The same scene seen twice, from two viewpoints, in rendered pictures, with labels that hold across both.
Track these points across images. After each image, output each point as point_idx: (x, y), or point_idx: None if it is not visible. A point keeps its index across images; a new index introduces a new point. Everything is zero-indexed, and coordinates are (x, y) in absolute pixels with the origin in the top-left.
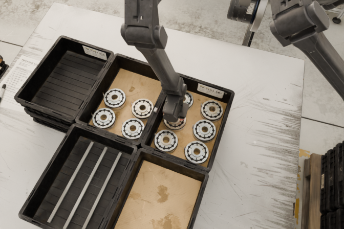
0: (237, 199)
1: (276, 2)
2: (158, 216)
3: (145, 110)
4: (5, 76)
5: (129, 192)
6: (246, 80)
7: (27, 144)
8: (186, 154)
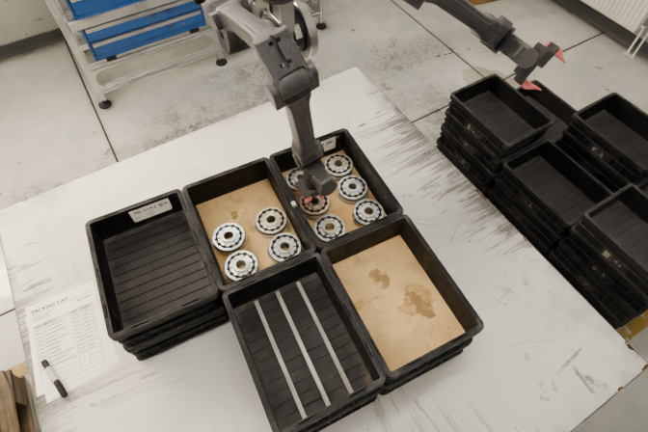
0: (434, 229)
1: None
2: (399, 300)
3: (276, 219)
4: (31, 353)
5: None
6: (327, 121)
7: (164, 393)
8: (362, 222)
